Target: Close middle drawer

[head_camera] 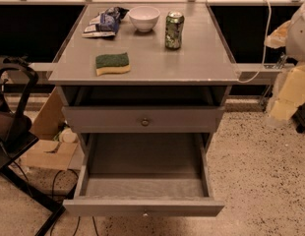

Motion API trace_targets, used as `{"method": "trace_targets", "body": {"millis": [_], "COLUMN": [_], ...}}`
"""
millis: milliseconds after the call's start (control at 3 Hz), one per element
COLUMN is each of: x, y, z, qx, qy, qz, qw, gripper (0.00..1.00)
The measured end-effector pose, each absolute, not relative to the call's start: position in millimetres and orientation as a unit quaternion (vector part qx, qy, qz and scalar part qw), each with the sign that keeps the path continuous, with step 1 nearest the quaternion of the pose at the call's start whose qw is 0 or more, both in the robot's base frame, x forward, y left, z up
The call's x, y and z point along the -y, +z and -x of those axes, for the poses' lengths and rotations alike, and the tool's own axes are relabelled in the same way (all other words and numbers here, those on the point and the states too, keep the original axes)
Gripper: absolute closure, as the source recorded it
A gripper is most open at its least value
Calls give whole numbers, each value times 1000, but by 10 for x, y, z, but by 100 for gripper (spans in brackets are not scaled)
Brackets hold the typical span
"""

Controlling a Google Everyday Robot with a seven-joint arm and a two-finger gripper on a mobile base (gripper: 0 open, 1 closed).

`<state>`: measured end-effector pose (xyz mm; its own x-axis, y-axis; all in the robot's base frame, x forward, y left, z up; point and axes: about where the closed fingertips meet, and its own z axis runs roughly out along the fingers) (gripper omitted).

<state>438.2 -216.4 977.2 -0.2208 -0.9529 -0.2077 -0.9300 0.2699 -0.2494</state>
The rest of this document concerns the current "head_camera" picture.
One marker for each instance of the grey drawer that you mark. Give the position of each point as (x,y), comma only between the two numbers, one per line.
(145,174)
(146,119)

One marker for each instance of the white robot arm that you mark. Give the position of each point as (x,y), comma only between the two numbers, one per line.
(291,93)

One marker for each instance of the grey top drawer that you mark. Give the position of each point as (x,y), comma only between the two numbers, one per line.
(146,119)

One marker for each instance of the grey drawer cabinet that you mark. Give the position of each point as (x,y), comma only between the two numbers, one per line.
(197,74)

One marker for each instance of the green yellow sponge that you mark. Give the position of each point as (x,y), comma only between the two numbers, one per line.
(112,64)

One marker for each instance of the white plastic roll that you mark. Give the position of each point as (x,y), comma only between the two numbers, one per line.
(68,136)

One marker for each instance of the green soda can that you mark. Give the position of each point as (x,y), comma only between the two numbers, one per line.
(174,23)

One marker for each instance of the white ceramic bowl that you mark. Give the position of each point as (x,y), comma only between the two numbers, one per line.
(144,18)

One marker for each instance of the blue chip bag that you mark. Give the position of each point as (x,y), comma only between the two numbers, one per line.
(106,23)

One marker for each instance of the cardboard box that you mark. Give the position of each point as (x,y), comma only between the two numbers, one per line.
(49,152)

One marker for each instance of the metal clamp rod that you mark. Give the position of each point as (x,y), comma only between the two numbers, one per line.
(275,70)

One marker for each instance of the black chair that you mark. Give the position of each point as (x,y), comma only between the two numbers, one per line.
(16,138)

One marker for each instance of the dark cabinet at right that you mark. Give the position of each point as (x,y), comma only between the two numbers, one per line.
(300,119)

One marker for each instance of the grey horizontal rail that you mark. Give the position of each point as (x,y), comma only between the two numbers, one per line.
(250,73)

